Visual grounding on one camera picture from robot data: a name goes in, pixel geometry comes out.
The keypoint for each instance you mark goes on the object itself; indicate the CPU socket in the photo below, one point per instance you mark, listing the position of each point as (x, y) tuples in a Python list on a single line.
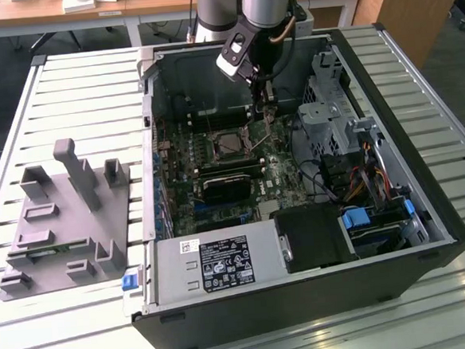
[(231, 158)]

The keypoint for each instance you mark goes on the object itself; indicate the wooden cabinet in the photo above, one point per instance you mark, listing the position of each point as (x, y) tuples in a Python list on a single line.
[(416, 10)]

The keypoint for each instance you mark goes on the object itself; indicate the metal disk bay cage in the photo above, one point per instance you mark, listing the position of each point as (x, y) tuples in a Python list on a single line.
[(321, 124)]

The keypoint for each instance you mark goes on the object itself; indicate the grey power supply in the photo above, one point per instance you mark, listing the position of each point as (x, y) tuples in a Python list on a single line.
[(171, 266)]

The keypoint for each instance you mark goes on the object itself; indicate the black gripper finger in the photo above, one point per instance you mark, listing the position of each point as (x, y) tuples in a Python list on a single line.
[(258, 101), (271, 96)]

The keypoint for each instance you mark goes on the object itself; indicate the black graphics card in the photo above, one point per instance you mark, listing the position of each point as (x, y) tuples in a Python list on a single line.
[(227, 191)]

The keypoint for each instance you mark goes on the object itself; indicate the green motherboard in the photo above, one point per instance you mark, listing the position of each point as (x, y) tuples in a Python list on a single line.
[(289, 186)]

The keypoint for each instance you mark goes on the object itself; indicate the blue case latch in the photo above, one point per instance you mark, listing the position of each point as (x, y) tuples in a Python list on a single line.
[(129, 281)]

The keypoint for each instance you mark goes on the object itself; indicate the green RAM stick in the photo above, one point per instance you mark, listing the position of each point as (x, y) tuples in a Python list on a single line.
[(66, 247)]

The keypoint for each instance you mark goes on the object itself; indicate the grey parts rack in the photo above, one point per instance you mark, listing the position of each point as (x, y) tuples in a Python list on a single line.
[(69, 234)]

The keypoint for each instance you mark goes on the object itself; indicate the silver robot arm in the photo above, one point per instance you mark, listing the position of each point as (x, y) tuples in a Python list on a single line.
[(264, 0)]

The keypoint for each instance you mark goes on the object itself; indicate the white cardboard box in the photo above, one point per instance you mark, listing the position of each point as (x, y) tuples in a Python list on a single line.
[(79, 3)]

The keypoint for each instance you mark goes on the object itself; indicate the silver chipset heatsink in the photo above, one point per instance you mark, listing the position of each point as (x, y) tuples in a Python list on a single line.
[(268, 208)]

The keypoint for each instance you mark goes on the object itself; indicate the silver green CPU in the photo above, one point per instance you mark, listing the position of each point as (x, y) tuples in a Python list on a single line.
[(228, 143)]

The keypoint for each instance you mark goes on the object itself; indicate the black RAM slot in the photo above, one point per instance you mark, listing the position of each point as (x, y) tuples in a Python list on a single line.
[(220, 112), (221, 125), (220, 117), (228, 164), (258, 174), (221, 121), (228, 168), (228, 172)]

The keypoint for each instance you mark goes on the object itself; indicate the blue drive latch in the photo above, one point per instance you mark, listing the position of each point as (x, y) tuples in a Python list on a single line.
[(409, 208)]

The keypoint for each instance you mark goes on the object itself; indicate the black plastic drive cover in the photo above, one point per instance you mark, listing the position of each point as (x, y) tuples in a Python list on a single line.
[(312, 237)]

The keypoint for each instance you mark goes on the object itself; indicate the blue disk carrier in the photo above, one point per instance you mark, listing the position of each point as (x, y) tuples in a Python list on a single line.
[(355, 218)]

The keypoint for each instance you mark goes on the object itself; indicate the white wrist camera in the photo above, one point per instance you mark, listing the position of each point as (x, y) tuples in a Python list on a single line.
[(229, 69)]

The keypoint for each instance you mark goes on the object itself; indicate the black PC case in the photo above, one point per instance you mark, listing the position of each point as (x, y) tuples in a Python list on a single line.
[(344, 294)]

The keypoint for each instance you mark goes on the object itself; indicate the metal locking lever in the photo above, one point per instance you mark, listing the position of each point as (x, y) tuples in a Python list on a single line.
[(210, 124)]

